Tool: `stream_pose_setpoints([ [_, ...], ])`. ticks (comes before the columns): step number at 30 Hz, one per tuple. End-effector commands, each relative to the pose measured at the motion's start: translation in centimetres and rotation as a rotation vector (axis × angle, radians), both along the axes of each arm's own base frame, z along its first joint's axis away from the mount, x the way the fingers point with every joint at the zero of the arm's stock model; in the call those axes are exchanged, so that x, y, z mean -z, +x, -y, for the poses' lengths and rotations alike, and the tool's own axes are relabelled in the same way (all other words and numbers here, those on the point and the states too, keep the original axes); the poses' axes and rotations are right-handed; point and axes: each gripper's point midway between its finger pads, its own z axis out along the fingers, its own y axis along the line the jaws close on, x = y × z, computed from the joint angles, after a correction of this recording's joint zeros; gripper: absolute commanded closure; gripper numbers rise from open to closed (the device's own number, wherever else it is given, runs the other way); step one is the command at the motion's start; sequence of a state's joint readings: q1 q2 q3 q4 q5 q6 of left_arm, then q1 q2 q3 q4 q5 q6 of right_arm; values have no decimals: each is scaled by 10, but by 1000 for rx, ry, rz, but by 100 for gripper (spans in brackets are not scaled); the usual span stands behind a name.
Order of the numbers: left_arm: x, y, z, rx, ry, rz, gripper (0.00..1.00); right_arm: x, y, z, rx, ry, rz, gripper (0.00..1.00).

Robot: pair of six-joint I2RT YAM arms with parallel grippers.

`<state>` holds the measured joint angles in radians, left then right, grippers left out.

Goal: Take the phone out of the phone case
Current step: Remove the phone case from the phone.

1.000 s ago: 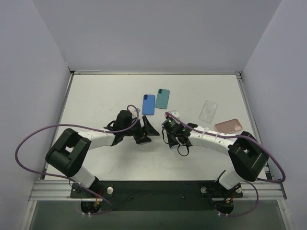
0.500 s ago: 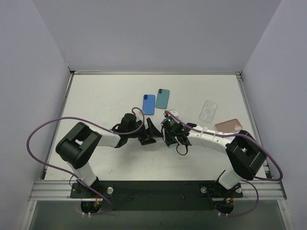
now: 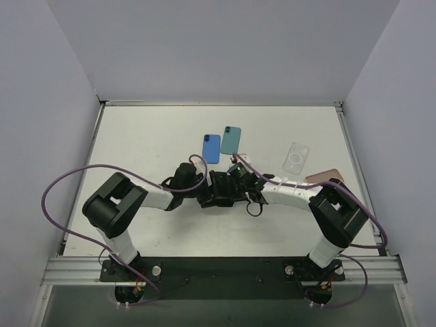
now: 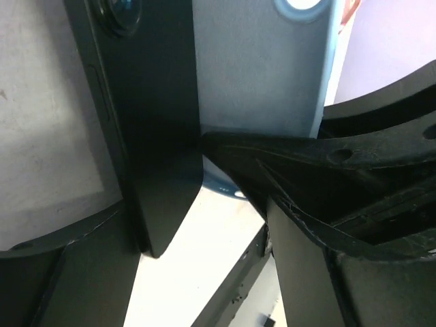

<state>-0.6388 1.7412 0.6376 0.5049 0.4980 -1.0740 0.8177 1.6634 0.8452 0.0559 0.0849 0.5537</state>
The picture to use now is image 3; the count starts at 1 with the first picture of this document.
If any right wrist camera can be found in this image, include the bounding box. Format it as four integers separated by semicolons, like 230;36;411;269
232;153;251;167

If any pink phone case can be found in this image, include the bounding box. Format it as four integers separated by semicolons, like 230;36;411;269
305;168;345;184

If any blue phone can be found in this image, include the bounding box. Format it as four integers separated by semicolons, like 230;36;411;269
202;134;221;164

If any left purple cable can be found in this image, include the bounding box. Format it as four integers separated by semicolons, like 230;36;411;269
40;155;207;306

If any clear phone case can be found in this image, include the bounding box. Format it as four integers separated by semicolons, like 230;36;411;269
282;142;309;175

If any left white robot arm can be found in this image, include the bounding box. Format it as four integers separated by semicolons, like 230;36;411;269
82;163;237;281

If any purple cable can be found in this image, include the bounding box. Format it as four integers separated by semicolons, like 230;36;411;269
231;153;388;310
40;155;207;306

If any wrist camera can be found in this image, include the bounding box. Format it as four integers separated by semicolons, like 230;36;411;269
232;153;251;167
193;160;207;174

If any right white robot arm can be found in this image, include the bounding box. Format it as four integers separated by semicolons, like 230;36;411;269
208;162;369;268

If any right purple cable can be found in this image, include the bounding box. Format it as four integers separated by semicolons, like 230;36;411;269
231;153;388;310

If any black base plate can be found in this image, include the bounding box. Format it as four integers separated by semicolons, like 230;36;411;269
99;257;345;300

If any aluminium front rail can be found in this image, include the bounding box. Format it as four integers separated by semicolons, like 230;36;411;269
42;256;407;285

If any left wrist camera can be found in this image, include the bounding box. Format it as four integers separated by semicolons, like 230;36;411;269
193;160;207;174

